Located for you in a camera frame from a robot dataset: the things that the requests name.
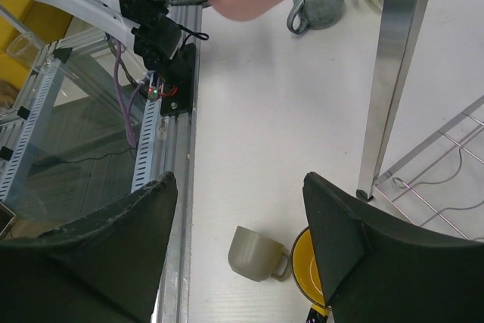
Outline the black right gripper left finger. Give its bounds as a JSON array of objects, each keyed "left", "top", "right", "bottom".
[{"left": 1, "top": 172, "right": 178, "bottom": 322}]

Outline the clear plastic cup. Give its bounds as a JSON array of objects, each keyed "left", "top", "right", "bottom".
[{"left": 7, "top": 33, "right": 44, "bottom": 69}]

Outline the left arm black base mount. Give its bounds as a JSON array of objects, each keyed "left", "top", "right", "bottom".
[{"left": 132, "top": 18, "right": 197, "bottom": 116}]

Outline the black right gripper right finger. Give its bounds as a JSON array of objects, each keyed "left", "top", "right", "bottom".
[{"left": 302, "top": 172, "right": 483, "bottom": 322}]

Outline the yellow enamel mug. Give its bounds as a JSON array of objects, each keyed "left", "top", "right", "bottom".
[{"left": 290, "top": 227, "right": 330, "bottom": 322}]

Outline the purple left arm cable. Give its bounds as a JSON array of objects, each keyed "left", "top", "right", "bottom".
[{"left": 113, "top": 41, "right": 150, "bottom": 148}]

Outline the small grey-green cup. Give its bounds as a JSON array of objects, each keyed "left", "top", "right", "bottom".
[{"left": 228, "top": 226, "right": 291, "bottom": 282}]

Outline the aluminium mounting rail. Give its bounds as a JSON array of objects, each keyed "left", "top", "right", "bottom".
[{"left": 150, "top": 5, "right": 205, "bottom": 323}]

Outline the stainless steel dish rack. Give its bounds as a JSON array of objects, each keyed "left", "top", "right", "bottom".
[{"left": 356, "top": 0, "right": 483, "bottom": 242}]

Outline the slotted grey cable duct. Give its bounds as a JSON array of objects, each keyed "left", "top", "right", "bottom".
[{"left": 131, "top": 100, "right": 161, "bottom": 193}]

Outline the dark speckled grey mug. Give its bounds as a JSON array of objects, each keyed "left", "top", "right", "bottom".
[{"left": 287, "top": 0, "right": 345, "bottom": 36}]

